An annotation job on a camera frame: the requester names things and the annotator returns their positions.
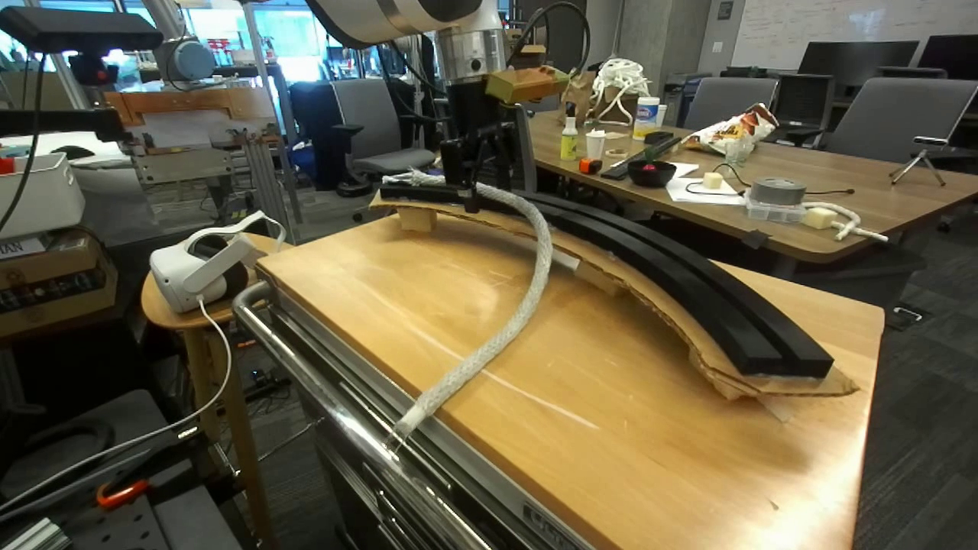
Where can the white device box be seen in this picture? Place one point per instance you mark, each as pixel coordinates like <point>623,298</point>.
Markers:
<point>35,201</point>

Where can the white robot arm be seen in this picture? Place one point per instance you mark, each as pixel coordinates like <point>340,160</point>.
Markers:
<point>409,17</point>

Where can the black office chair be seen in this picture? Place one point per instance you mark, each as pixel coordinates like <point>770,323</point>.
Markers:
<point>309,134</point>

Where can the white paper sheet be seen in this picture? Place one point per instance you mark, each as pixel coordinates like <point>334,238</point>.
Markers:
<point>721,198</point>

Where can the round wooden stool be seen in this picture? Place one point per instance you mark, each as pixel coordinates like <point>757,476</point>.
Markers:
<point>154,307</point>

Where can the chips bag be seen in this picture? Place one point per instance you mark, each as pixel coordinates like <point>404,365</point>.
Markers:
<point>743,126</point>

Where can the black bowl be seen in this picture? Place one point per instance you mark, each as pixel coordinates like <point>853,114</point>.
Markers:
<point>653,172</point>

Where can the clear plastic box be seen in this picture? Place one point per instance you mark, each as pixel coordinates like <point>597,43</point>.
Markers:
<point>781,214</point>

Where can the aluminium wooden rack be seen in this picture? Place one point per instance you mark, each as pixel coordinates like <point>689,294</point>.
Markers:
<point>194,134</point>

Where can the black flat bar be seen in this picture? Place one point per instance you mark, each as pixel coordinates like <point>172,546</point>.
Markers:
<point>637,154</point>

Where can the wrist camera yellow mount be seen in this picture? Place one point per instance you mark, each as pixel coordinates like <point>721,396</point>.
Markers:
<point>524,84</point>

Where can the black flat panel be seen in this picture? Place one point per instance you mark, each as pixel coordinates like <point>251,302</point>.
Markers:
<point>71,25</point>

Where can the black curved track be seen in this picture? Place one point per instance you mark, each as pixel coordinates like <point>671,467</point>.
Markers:
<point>723,307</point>

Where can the wooden office desk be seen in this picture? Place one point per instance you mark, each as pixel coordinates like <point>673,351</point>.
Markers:
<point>897,201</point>

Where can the black optical breadboard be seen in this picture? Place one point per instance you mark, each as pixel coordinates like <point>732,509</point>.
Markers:
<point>102,520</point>

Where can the brown cardboard box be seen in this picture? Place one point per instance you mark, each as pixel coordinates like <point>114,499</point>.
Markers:
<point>50,287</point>

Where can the small orange object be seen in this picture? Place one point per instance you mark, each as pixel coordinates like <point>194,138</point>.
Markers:
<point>588,166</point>

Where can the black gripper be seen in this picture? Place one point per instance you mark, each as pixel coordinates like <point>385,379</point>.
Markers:
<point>478,118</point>

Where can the small white cup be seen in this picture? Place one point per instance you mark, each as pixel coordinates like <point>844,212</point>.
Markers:
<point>597,144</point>

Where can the grey tape roll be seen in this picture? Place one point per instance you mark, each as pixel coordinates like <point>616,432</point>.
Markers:
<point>778,195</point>

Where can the white bottle blue label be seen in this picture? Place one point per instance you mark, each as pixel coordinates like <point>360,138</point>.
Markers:
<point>647,118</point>

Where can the cream cylinder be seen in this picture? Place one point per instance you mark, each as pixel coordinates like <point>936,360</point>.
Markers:
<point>712,182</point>

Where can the white VR headset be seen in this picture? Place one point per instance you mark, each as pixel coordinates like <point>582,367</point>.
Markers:
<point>201,269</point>

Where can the grey office chair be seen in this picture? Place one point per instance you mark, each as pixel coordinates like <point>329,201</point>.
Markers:
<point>897,118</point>
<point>728,99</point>
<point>370,118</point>

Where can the black monitor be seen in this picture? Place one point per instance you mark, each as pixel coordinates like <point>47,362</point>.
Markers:
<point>856,56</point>
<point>953,56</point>

